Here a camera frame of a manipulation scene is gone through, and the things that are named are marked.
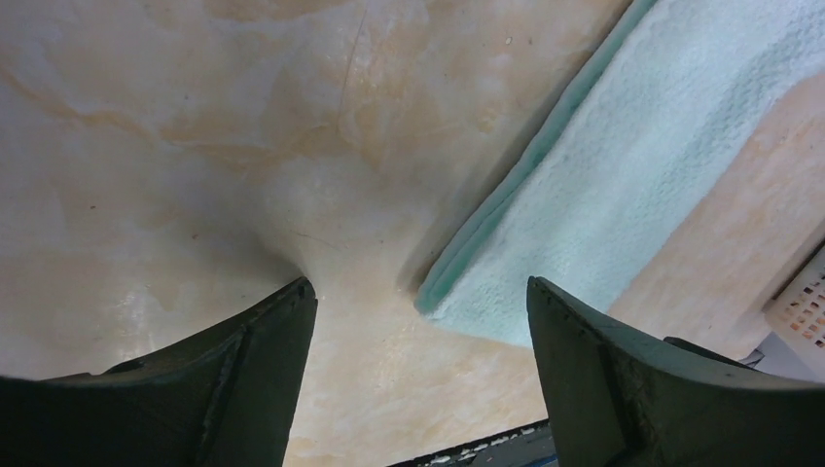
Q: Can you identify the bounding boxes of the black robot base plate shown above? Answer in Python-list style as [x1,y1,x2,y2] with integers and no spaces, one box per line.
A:
[392,419,558,467]

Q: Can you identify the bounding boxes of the mint green towel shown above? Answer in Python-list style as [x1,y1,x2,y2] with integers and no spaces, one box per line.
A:
[414,1,824,346]

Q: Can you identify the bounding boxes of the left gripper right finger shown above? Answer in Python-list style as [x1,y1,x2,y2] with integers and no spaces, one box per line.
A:
[526,276,824,466]

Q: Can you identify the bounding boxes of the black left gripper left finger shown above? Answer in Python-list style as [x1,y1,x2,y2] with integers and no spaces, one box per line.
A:
[1,277,318,466]

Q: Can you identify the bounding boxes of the white plastic basket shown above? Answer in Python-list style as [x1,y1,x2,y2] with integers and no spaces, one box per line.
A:
[765,247,824,380]

